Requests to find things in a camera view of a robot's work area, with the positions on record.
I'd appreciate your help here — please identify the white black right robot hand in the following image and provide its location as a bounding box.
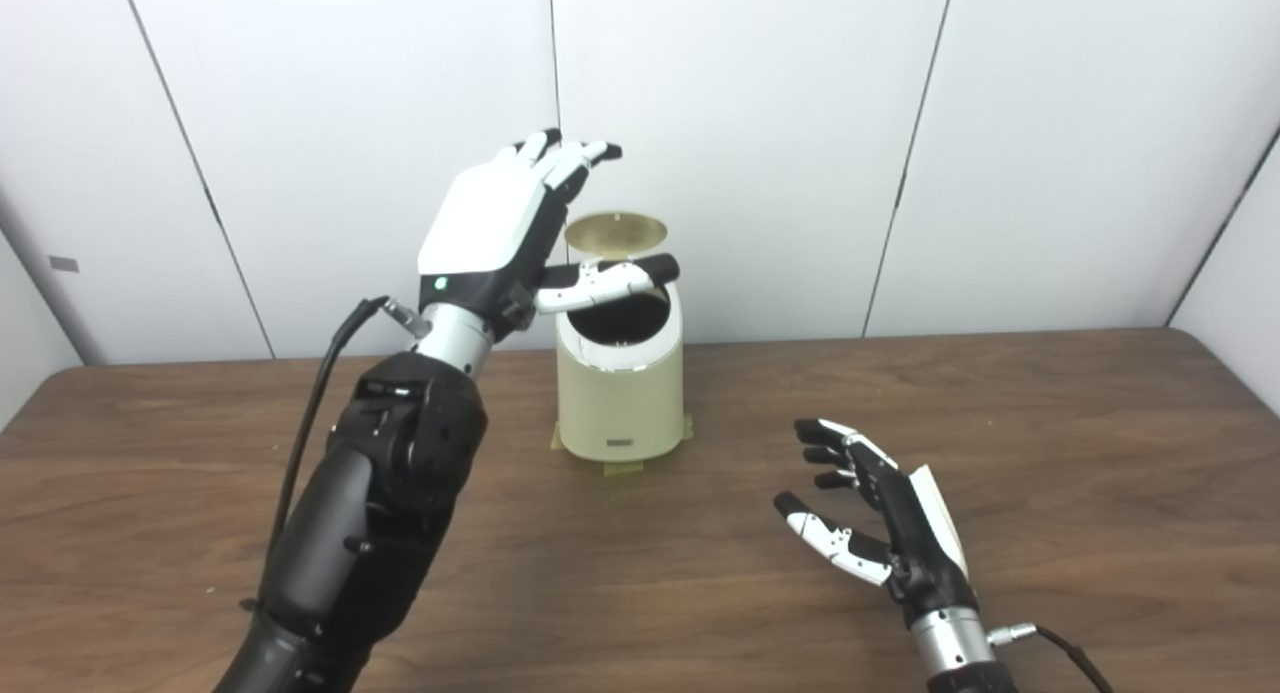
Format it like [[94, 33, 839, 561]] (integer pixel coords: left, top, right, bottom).
[[773, 418, 979, 629]]

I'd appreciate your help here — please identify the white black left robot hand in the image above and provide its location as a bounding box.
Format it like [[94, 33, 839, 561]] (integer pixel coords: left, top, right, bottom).
[[417, 128, 681, 342]]

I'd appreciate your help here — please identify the cream round bin lid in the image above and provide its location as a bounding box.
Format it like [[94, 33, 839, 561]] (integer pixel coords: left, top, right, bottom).
[[564, 211, 669, 264]]

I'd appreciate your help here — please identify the cream-colored bin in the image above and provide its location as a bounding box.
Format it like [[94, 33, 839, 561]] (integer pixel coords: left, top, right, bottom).
[[555, 261, 686, 464]]

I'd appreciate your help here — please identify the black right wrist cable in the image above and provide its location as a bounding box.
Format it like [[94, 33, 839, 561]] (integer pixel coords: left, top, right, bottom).
[[988, 622, 1116, 693]]

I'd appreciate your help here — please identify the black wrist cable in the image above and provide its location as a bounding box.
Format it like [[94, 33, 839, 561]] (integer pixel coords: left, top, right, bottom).
[[988, 622, 1116, 693], [240, 295, 431, 614]]

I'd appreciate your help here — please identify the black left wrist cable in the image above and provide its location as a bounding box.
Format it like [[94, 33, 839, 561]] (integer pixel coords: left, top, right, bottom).
[[240, 295, 431, 614]]

